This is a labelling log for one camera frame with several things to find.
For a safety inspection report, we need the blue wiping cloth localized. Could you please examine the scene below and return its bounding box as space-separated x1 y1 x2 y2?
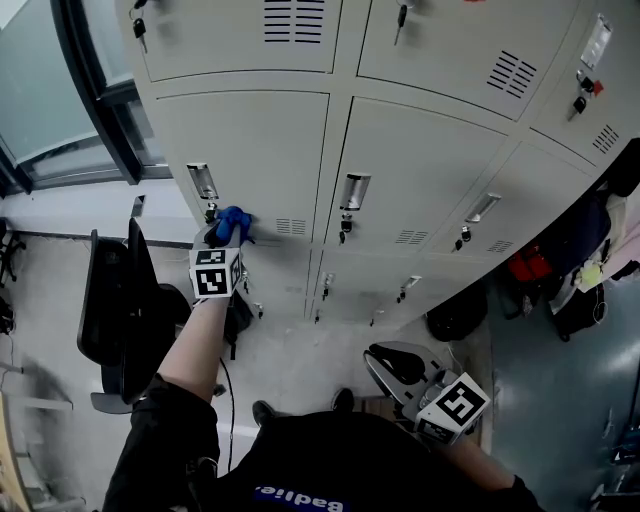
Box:
215 205 255 246

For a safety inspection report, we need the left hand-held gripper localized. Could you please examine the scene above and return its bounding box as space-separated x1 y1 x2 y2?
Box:
188 221 247 300

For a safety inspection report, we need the navy blue bag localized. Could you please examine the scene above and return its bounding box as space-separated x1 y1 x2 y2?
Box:
542 194 612 279

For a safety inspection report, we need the person's left forearm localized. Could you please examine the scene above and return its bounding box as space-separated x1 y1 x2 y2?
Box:
157 297 232 401

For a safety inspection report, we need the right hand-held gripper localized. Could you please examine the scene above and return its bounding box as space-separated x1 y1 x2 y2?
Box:
363 340 491 446

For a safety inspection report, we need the pink garment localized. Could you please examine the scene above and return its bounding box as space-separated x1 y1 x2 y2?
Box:
607 209 640 271

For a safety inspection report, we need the person's black shirt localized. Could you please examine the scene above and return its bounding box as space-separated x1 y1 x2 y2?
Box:
102 374 546 512

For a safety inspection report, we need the black backpack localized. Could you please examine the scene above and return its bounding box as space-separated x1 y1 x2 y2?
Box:
222 289 255 361

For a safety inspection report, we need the grey metal locker door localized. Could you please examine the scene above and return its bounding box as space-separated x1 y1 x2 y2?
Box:
155 90 331 247

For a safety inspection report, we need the yellow-green plush toy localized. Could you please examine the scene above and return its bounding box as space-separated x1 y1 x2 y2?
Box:
578 262 605 287

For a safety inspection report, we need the black suitcase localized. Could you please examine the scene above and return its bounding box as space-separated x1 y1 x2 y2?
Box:
552 282 606 344

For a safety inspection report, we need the black hanging garment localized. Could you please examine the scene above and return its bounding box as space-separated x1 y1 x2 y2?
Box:
602 144 640 199

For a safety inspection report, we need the black cable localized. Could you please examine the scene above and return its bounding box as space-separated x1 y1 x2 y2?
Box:
218 357 237 471

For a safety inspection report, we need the black-framed window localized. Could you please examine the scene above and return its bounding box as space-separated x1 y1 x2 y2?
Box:
0 0 174 196

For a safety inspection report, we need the person's right forearm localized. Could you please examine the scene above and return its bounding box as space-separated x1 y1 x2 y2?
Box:
432 434 516 491

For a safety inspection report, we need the red bag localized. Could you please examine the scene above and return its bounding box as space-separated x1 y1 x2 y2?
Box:
507 244 554 284

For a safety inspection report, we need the grey metal locker cabinet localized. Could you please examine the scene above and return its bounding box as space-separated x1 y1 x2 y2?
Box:
113 0 640 326

